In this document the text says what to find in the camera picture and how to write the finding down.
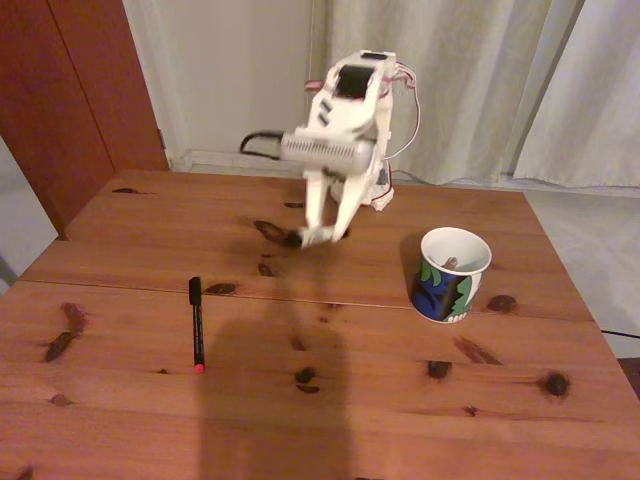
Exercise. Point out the white marker black cap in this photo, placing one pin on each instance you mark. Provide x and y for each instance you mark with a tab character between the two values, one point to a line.
296	240

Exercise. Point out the green pen clear cap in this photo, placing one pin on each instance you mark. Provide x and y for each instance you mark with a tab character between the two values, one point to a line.
450	262

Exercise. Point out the thin black pen red end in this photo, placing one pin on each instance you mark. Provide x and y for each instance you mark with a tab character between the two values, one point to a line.
197	325

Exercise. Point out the white mug blue green print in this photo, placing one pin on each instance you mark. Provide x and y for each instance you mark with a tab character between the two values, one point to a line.
440	295

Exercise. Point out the white curtain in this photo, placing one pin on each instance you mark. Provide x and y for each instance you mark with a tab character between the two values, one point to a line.
475	75
600	100

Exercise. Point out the brown wooden door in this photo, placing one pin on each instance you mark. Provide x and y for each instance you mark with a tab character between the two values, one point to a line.
65	100

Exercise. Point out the silver oval camera box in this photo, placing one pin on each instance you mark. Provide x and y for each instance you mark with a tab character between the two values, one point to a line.
325	152

